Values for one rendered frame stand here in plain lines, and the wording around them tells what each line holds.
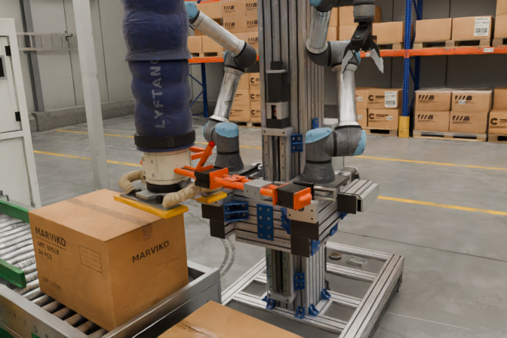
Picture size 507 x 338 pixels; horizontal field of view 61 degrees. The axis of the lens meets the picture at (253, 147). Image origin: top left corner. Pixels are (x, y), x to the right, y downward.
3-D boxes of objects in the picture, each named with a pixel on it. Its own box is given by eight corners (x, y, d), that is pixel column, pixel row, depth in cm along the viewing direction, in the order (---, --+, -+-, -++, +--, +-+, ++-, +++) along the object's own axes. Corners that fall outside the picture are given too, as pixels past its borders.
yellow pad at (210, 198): (154, 188, 183) (153, 176, 182) (173, 182, 190) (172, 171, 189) (207, 204, 160) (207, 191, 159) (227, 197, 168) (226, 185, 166)
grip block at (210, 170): (193, 185, 149) (192, 169, 148) (214, 179, 156) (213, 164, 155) (209, 190, 143) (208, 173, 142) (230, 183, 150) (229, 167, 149)
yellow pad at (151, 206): (113, 200, 169) (112, 188, 168) (135, 193, 177) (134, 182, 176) (166, 219, 147) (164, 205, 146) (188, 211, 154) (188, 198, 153)
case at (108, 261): (39, 290, 206) (27, 210, 198) (112, 258, 237) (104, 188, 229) (115, 336, 170) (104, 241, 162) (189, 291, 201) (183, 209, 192)
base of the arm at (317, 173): (309, 173, 209) (309, 153, 207) (339, 176, 201) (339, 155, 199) (296, 181, 197) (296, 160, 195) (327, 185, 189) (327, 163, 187)
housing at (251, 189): (243, 197, 135) (242, 182, 134) (257, 192, 140) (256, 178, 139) (259, 201, 131) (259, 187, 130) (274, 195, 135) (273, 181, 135)
